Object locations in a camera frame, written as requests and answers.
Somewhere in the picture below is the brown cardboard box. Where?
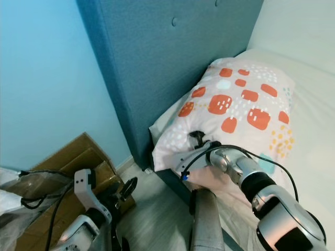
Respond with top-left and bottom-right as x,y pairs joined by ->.
26,132 -> 138,251

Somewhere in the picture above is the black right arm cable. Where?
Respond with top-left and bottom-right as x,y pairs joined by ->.
181,143 -> 302,206

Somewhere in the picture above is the pink patterned pillow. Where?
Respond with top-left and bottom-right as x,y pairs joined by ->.
152,58 -> 297,184

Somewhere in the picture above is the clear plastic trash bag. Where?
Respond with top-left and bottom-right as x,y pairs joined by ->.
0,166 -> 79,251

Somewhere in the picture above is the grey robot right leg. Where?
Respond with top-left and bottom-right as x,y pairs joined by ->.
190,188 -> 229,251

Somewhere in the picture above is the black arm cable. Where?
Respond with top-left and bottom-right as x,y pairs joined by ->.
181,143 -> 302,206
21,178 -> 80,251

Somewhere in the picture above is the cream sheeted mattress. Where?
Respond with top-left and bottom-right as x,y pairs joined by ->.
149,48 -> 335,251

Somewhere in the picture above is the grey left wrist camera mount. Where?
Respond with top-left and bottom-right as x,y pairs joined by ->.
73,168 -> 108,226

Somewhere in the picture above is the teal upholstered headboard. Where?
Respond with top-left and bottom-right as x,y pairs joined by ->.
76,0 -> 265,173

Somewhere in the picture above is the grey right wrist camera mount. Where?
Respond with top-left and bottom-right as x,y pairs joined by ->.
176,149 -> 218,181

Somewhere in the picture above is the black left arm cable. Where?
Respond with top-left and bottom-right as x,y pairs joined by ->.
21,178 -> 80,251

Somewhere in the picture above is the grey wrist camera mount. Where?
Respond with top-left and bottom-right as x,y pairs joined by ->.
176,149 -> 218,181
73,168 -> 108,226

